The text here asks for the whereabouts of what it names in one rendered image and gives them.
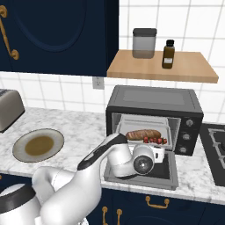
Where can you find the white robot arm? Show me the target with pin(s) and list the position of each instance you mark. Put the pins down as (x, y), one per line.
(70, 190)

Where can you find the white wall outlet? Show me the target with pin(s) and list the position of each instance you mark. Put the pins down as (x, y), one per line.
(98, 83)

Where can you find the small toaster oven knob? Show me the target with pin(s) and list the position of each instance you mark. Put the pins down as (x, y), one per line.
(183, 149)

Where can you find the black toaster oven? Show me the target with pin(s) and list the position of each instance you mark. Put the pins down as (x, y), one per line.
(152, 101)

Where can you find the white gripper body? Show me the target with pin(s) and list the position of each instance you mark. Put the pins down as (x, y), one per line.
(160, 154)

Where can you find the grey plate with brown centre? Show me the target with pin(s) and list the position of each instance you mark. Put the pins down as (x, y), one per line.
(38, 145)

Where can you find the brown glass bottle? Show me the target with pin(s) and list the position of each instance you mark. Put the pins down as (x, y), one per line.
(168, 57)

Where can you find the grey oven tray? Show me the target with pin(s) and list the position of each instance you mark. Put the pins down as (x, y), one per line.
(140, 124)

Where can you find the wooden wall shelf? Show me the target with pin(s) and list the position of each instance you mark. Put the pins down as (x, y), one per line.
(187, 67)

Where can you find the toaster oven glass door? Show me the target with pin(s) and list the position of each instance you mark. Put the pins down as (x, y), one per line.
(164, 175)

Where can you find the medium toaster oven knob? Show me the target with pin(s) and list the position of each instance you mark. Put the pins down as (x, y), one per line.
(186, 136)

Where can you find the black hob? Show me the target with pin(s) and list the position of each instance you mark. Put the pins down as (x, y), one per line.
(214, 152)

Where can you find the navy upper cupboard door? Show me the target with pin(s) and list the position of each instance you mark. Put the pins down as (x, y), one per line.
(58, 35)

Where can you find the grey lidded canister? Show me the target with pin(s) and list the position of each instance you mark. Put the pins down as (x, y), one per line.
(144, 44)

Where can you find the large toaster oven knob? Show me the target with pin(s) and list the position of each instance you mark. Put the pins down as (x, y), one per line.
(190, 123)

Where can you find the silver toaster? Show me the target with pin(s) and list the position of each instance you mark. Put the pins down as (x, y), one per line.
(8, 110)

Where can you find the red kebab skewer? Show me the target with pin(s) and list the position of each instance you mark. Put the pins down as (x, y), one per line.
(155, 140)

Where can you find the navy lower cupboards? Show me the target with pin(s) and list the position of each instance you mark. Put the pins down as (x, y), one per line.
(181, 214)

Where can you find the brown baguette bread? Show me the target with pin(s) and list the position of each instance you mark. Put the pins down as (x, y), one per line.
(143, 134)

